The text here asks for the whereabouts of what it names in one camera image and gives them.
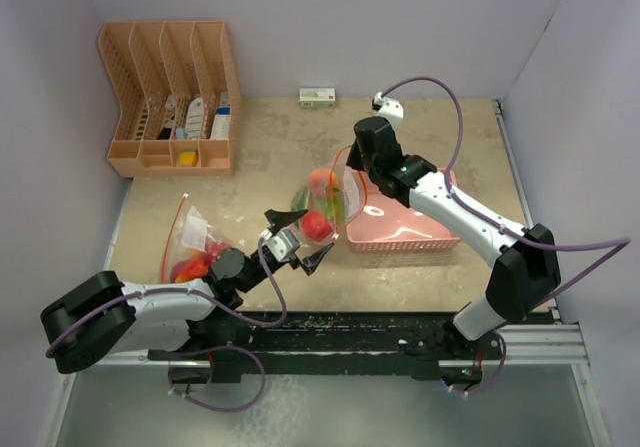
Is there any watermelon slice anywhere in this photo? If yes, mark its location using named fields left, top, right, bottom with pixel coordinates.
left=290, top=186, right=311, bottom=212

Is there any large red apple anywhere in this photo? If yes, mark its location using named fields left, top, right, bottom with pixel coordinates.
left=300, top=211, right=333, bottom=243

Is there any pink red apple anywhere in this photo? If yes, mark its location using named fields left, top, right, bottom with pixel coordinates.
left=204, top=238, right=230, bottom=263

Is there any peach with green leaf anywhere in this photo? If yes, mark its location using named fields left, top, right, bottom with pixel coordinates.
left=308, top=168, right=336, bottom=197

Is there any red yellow apple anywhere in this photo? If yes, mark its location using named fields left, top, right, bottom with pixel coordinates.
left=170, top=257, right=209, bottom=283

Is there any clear zip bag orange zipper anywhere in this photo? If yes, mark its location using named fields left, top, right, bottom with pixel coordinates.
left=159, top=194, right=236, bottom=284

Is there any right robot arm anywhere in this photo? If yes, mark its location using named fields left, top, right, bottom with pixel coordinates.
left=347, top=116, right=561, bottom=358

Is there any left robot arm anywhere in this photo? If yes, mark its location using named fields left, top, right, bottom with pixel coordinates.
left=40, top=210, right=330, bottom=374

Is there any pink perforated plastic basket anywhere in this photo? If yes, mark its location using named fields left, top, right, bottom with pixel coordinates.
left=340, top=168, right=460, bottom=252

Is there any small green white box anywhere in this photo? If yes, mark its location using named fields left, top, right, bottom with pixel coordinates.
left=298, top=87, right=336, bottom=109

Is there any blue white box in organizer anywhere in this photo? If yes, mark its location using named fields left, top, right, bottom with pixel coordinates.
left=209, top=92, right=231, bottom=140

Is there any yellow item in organizer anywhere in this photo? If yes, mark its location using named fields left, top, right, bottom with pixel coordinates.
left=178, top=151, right=198, bottom=167

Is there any white bottle in organizer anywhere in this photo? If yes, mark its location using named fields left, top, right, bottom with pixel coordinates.
left=184, top=97, right=205, bottom=139

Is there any orange desk file organizer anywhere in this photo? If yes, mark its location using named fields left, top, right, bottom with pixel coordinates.
left=98, top=20, right=243, bottom=178

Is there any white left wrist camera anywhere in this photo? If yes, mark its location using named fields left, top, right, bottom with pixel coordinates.
left=261, top=227, right=301, bottom=263

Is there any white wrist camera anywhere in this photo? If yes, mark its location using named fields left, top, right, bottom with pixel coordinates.
left=261, top=227, right=301, bottom=263
left=372, top=92, right=404, bottom=130

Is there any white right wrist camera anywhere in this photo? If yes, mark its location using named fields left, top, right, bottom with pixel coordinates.
left=372, top=92, right=404, bottom=130

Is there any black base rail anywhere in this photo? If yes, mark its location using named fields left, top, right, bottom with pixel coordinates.
left=142, top=312, right=504, bottom=386

